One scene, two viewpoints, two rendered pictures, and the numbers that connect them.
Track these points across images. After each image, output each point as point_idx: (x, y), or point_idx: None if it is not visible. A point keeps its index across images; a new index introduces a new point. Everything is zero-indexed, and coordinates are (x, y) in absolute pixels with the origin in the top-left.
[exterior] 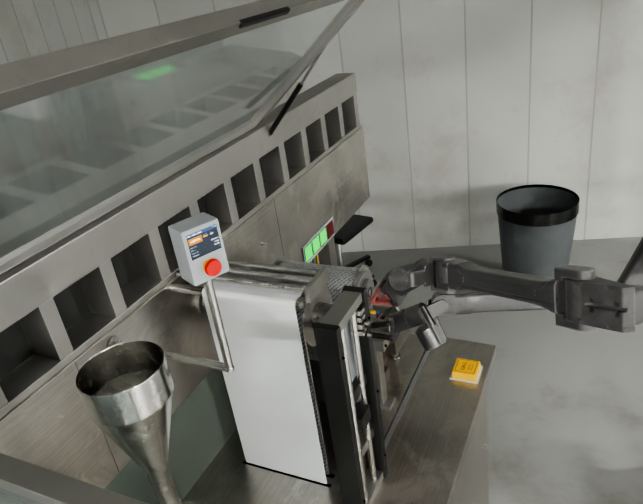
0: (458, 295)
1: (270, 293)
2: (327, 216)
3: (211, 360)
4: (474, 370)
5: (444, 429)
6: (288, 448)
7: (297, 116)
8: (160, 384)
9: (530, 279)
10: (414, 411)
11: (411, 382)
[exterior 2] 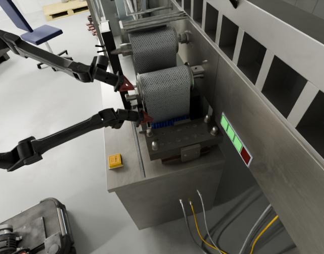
0: (96, 113)
1: None
2: (250, 148)
3: (134, 12)
4: (109, 158)
5: (113, 130)
6: None
7: (269, 27)
8: None
9: (33, 46)
10: (128, 131)
11: (137, 143)
